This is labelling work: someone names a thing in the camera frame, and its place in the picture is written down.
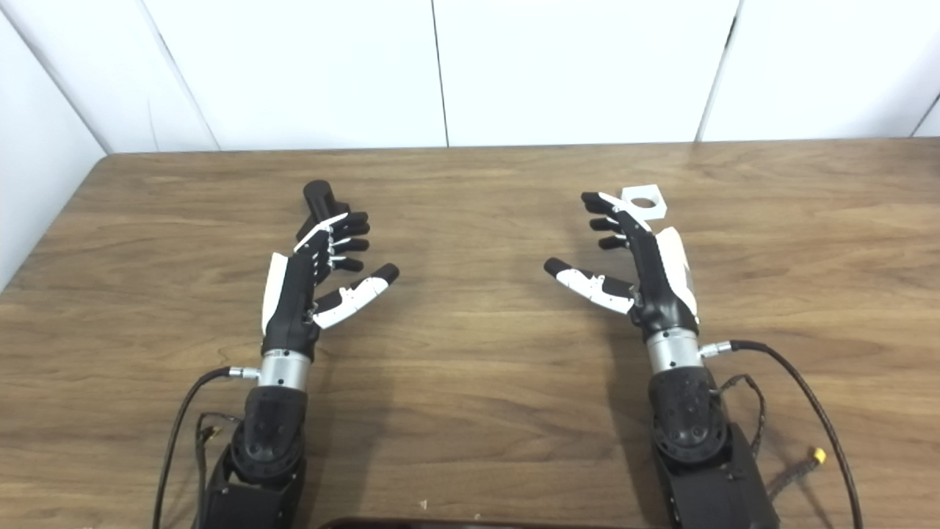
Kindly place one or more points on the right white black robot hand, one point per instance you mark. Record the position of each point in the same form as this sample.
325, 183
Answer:
661, 301

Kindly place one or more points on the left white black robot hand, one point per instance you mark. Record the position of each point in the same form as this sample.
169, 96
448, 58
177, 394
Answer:
290, 308

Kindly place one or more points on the white square piece with hole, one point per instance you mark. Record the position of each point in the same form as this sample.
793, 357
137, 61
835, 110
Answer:
657, 211

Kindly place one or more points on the black peg with base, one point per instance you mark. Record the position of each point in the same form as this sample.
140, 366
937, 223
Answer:
319, 198

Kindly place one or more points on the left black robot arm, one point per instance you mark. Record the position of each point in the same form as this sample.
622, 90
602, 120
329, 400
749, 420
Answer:
268, 433

